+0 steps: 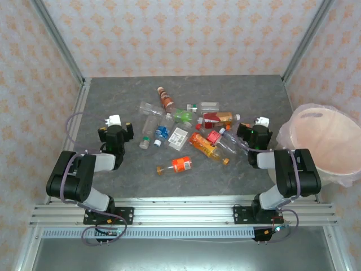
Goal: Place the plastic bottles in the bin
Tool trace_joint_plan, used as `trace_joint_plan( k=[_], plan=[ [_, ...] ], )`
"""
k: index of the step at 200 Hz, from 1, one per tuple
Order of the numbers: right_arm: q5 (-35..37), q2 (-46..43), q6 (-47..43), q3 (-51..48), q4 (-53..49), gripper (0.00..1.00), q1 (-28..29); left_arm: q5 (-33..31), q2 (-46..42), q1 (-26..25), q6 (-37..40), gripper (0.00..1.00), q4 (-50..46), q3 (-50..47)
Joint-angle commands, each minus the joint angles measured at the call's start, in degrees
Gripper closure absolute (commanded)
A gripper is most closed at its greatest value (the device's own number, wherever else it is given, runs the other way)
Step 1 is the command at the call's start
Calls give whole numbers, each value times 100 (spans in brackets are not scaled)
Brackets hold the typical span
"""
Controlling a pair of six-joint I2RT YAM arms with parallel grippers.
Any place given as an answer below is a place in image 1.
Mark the grey slotted cable duct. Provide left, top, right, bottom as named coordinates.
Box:
left=42, top=228, right=256, bottom=240

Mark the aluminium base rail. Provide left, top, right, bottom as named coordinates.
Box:
left=29, top=197, right=339, bottom=228

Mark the clear square bottle white label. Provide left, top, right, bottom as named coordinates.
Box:
left=168, top=126, right=190, bottom=151

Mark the grey metal shelf panel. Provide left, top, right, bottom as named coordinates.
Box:
left=30, top=238, right=336, bottom=271

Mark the red orange label bottle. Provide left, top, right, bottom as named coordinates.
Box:
left=196, top=111, right=241, bottom=129

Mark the clear bottle white green cap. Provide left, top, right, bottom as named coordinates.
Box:
left=186, top=101, right=221, bottom=113

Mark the small red label bottle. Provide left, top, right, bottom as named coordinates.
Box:
left=195, top=124, right=223, bottom=146

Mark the green label plastic bottle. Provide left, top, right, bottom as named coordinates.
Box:
left=172, top=108, right=199, bottom=124

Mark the clear crushed plastic bottle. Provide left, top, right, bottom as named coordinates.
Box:
left=139, top=100, right=166, bottom=116

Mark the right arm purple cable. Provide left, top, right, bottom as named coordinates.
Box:
left=234, top=132, right=300, bottom=245

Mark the aluminium frame post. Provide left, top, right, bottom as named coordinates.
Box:
left=281, top=0, right=338, bottom=83
left=29, top=0, right=86, bottom=85

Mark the orange drink bottle yellow label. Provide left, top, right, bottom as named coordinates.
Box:
left=188, top=132, right=230, bottom=166

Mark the beige bin with pink liner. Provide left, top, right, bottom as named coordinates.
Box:
left=265, top=103, right=361, bottom=189

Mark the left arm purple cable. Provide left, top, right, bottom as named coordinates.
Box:
left=65, top=111, right=128, bottom=247

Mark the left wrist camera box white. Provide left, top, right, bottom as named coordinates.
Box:
left=104, top=114, right=123, bottom=128

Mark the brown label bottle brown cap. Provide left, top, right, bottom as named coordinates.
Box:
left=157, top=86, right=175, bottom=111

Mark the aluminium frame leg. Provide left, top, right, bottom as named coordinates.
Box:
left=14, top=225, right=43, bottom=271
left=324, top=225, right=350, bottom=271

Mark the clear ribbed bottle white cap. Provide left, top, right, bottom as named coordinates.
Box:
left=219, top=128, right=238, bottom=155

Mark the orange label bottle orange cap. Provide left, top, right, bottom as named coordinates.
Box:
left=156, top=156, right=194, bottom=177

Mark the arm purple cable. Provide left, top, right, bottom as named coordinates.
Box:
left=65, top=111, right=128, bottom=247
left=234, top=132, right=300, bottom=245

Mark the blue label bottle white cap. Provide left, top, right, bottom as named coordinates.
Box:
left=153, top=115, right=174, bottom=148

